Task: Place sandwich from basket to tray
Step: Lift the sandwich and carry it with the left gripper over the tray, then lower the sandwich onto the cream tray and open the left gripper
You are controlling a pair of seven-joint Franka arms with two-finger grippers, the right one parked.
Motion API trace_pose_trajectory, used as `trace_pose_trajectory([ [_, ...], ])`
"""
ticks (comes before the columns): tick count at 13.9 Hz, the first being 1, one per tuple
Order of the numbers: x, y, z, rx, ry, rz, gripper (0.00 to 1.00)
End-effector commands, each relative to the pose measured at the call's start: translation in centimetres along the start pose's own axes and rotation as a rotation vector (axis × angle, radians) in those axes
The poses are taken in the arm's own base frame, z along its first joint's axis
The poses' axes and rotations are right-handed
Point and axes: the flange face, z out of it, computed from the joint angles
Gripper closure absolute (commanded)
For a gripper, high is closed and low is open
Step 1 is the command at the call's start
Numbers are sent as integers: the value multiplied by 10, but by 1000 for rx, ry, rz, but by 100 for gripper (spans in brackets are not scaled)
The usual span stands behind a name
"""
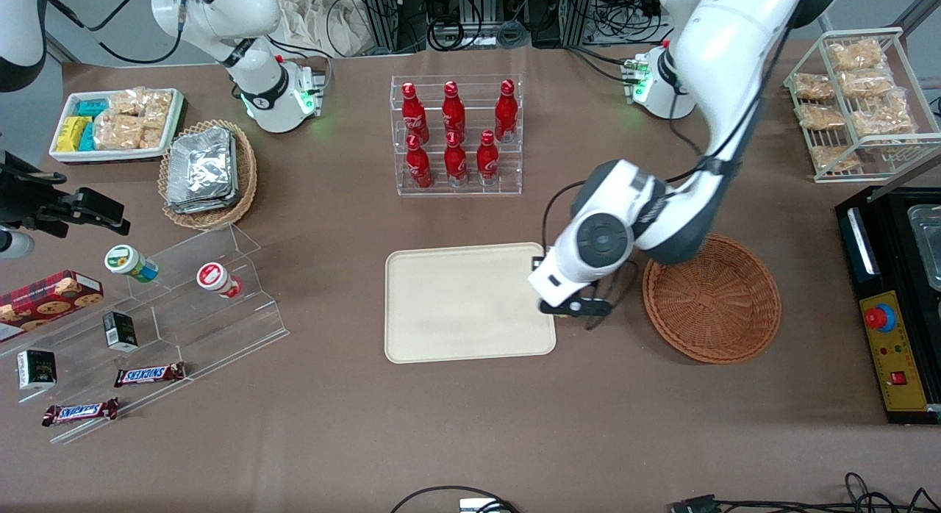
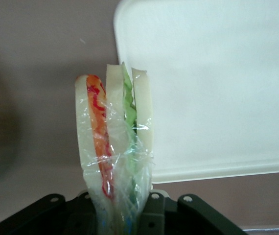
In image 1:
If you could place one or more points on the light wicker basket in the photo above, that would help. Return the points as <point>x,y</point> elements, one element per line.
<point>246,182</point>

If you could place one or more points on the small black box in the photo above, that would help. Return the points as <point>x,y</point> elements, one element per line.
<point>37,369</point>
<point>120,331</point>

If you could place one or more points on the round brown wicker basket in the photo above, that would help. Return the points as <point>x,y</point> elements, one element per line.
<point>713,307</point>

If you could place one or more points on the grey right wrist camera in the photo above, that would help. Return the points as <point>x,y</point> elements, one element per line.
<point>15,244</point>

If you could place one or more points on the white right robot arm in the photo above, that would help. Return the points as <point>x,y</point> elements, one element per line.
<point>265,94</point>

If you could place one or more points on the red cola bottle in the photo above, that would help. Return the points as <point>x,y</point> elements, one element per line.
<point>487,162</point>
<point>453,112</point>
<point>506,115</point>
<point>419,167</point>
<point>414,116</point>
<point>456,164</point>

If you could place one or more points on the brown snickers bar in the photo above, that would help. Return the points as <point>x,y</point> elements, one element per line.
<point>79,411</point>
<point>149,374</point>

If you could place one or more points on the steel pan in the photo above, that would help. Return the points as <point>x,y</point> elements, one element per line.
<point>928,241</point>

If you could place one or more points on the clear acrylic step display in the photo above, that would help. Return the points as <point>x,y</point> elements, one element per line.
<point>213,336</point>

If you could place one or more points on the red lid yogurt cup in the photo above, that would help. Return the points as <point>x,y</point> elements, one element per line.
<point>215,278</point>

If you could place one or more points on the silver foil container stack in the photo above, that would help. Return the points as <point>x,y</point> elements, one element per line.
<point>200,171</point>

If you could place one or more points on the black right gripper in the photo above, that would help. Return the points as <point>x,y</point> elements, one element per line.
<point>31,206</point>

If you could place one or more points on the clear acrylic bottle rack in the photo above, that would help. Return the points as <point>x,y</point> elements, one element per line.
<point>459,191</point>

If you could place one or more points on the clear bag of crackers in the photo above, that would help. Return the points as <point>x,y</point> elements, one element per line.
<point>159,103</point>
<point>117,132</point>
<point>126,101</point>
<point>152,133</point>

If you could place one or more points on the black control box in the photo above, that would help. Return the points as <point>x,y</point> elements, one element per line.
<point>875,263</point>

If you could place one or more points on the yellow snack packet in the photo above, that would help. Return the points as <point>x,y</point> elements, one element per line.
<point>72,134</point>

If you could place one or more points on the red emergency stop button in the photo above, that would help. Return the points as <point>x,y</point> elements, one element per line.
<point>879,318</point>

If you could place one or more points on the red cookie box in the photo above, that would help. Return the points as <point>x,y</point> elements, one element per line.
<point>44,300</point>

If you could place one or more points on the clear bag of pastry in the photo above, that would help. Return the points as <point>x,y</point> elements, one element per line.
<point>867,84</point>
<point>836,159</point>
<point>820,117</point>
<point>813,87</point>
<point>882,120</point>
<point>856,55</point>

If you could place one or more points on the white rectangular snack tray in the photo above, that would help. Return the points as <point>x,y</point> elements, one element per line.
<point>110,155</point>

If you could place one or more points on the beige cloth bag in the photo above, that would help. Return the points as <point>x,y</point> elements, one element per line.
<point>316,20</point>

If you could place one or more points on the cream plastic serving tray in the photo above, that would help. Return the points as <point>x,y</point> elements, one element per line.
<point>463,303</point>

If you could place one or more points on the green lid yogurt cup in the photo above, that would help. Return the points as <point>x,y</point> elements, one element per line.
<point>129,262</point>

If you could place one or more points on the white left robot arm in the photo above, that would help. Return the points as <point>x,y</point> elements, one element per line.
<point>735,57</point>

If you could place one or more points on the teal snack packet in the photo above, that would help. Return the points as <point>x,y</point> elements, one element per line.
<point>92,108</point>
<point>87,137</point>

